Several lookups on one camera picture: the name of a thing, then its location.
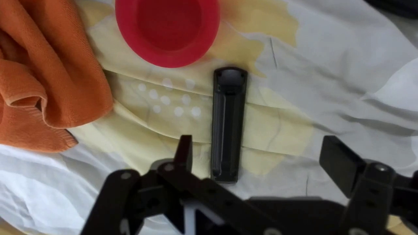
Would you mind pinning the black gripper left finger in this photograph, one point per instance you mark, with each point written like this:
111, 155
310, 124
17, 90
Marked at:
131, 195

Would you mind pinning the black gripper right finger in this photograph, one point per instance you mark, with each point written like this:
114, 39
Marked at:
370, 190

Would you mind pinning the black remote controller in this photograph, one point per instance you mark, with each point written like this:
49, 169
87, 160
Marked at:
229, 125

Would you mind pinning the pink bowl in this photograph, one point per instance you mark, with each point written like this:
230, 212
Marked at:
168, 30

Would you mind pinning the white yellow grey duvet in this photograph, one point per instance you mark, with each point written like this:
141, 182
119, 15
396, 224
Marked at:
331, 86

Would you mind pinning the orange towel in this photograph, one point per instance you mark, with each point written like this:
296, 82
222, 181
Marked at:
47, 73

